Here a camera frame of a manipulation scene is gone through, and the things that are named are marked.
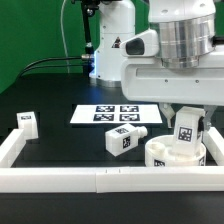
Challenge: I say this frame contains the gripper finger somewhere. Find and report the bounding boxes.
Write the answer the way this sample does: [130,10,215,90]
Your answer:
[159,103,175,128]
[203,105,217,131]

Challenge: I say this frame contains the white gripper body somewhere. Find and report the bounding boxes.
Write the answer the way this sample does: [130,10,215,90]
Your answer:
[121,54,224,106]

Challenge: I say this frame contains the white round stool seat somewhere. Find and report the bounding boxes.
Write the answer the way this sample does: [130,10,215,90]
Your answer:
[145,135,206,167]

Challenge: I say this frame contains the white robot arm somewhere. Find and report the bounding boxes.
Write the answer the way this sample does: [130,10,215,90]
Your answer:
[90,0,224,129]

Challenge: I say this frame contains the white marker sheet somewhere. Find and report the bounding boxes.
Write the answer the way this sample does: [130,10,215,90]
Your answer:
[70,104,162,124]

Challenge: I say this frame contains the white U-shaped fence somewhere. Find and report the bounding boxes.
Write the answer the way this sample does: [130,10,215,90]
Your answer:
[0,129,224,193]

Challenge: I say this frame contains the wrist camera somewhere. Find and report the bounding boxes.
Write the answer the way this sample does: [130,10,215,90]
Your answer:
[120,29,159,57]

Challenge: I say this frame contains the black cables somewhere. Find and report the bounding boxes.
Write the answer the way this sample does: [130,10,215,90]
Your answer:
[19,54,96,78]

